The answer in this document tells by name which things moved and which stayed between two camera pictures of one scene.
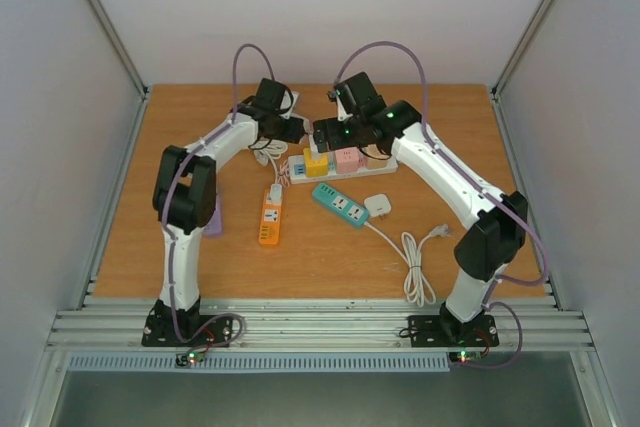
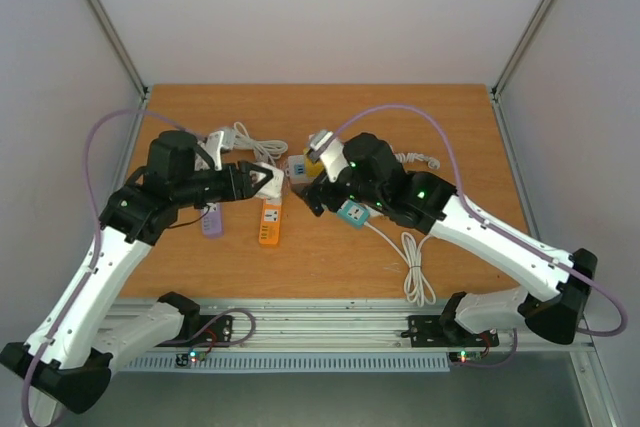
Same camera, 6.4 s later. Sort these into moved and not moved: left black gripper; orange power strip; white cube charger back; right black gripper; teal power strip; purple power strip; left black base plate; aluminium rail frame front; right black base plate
Moved: left black gripper; right black gripper; white cube charger back
Not moved: left black base plate; teal power strip; orange power strip; right black base plate; aluminium rail frame front; purple power strip
